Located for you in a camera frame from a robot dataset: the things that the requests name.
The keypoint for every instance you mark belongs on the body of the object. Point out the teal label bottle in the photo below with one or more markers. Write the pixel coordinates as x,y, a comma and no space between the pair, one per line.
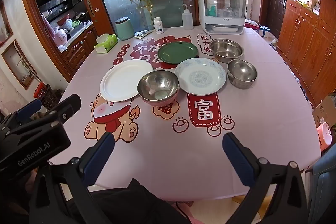
211,6

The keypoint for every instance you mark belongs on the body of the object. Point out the pink round appliance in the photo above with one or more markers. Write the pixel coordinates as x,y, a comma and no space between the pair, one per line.
324,134

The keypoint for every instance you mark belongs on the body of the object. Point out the red crate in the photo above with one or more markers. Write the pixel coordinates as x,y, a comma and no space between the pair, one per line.
41,90

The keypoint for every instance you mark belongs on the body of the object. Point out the pink steel bowl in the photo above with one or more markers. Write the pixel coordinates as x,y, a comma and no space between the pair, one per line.
157,85

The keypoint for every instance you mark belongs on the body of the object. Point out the large steel bowl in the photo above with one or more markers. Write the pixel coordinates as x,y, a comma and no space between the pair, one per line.
225,49

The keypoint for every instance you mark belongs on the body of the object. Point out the blue chair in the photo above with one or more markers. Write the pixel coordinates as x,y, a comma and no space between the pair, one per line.
324,187

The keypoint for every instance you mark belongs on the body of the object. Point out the green plate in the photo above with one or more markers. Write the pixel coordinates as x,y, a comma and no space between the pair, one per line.
177,52

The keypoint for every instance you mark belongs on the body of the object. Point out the wooden framed wall niche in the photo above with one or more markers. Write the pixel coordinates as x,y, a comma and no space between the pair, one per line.
18,64
5,22

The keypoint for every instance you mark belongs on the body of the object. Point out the pink printed tablecloth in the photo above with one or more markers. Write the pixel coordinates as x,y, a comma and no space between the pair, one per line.
262,113

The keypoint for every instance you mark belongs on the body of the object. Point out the white pill bottle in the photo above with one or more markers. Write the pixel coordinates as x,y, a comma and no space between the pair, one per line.
158,26

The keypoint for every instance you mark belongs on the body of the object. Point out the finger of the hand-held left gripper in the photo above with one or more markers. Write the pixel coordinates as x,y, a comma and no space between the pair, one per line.
26,109
71,104

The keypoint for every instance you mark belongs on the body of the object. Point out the blue patterned plate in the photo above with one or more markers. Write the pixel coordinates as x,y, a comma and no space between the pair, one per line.
199,77

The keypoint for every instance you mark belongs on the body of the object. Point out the clear bottle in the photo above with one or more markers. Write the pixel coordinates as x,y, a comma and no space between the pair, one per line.
227,10

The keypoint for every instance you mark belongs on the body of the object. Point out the small steel bowl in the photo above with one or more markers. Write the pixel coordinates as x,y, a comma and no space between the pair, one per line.
241,71

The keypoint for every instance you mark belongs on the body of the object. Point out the white plate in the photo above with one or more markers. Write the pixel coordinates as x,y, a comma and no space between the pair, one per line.
123,79

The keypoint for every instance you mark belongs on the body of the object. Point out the wooden floor cabinet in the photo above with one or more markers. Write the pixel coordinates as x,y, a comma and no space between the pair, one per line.
302,40

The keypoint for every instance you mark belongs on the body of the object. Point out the dark clothing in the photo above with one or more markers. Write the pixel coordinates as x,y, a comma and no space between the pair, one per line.
136,205

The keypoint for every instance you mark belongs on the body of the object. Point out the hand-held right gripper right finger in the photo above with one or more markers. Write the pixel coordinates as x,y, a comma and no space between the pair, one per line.
237,158

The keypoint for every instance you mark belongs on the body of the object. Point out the white squeeze bottle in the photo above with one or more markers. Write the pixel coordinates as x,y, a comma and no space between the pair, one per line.
187,19

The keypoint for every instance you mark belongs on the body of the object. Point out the green tissue pack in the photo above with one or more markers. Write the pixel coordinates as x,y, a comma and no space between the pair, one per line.
106,43

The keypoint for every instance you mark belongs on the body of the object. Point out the pink kitchen appliance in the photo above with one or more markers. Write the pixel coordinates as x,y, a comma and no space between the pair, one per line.
60,36

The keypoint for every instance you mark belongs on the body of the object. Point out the patterned coaster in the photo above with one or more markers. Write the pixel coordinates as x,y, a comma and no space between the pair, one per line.
143,34

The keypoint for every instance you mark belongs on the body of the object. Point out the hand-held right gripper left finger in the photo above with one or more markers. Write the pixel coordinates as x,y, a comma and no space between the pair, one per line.
101,153

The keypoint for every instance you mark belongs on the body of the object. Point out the green canister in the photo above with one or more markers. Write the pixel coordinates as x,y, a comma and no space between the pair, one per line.
125,29

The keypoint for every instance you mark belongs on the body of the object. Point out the cardboard box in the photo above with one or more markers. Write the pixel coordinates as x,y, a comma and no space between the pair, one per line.
325,111

